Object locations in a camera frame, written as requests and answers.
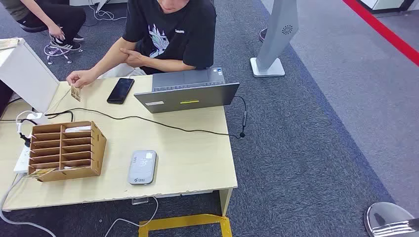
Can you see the grey kiosk stand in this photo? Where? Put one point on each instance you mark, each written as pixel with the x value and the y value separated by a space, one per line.
pixel 275 39

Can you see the printed ID card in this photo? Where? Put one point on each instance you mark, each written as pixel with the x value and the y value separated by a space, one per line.
pixel 76 93

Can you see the seated person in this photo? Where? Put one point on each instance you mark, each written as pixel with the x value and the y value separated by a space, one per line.
pixel 193 39

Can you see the white furniture edge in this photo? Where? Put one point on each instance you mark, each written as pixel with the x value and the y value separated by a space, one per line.
pixel 82 2

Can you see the white power strip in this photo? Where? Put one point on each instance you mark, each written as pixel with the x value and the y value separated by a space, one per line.
pixel 22 162

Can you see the white key card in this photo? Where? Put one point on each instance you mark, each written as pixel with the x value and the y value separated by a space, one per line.
pixel 78 129

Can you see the black smartphone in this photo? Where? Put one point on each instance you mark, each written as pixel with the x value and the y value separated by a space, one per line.
pixel 120 90

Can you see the chrome stool base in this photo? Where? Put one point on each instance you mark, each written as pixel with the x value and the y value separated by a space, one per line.
pixel 54 52

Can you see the grey laptop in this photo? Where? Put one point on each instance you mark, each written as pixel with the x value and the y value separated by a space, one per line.
pixel 186 98

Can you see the clear plastic bracket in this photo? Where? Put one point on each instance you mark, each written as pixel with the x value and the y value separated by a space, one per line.
pixel 140 201

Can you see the crouching person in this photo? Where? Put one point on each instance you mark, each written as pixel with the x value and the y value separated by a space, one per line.
pixel 62 16

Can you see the robot right arm silver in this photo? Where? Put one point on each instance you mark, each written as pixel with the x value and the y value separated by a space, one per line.
pixel 386 212

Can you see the beige flat piece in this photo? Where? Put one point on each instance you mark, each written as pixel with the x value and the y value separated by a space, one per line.
pixel 8 43

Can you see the white cabinet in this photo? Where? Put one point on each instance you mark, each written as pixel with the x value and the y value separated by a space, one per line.
pixel 386 4

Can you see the white monitor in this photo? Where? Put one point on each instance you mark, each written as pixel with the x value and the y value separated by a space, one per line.
pixel 26 75

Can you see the crouching person's forearm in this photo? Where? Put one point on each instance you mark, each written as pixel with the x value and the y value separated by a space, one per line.
pixel 39 14

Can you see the crouching person's hand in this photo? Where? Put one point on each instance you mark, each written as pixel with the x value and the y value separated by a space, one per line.
pixel 57 32

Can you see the seated person's right hand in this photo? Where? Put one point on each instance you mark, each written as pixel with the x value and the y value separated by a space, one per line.
pixel 82 78

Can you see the yellow floor tape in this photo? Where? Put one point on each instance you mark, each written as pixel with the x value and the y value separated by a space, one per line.
pixel 183 221

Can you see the grey card reader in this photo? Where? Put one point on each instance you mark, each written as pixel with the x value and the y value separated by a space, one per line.
pixel 142 168

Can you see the printed key card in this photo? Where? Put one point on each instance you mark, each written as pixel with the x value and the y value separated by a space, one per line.
pixel 41 172

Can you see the desk side panel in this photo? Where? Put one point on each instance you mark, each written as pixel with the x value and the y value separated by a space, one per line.
pixel 226 201

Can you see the seated person's left hand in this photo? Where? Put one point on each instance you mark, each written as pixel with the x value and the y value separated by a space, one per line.
pixel 136 59

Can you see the wooden card rack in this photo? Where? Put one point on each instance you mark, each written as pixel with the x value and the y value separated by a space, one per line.
pixel 98 150

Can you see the seated person's left forearm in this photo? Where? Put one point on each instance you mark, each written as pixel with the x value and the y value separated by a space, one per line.
pixel 170 66

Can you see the seated person's right forearm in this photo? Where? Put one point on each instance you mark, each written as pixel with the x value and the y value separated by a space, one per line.
pixel 106 63

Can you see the dark shoe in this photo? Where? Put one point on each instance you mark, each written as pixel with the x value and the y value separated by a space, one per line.
pixel 263 35

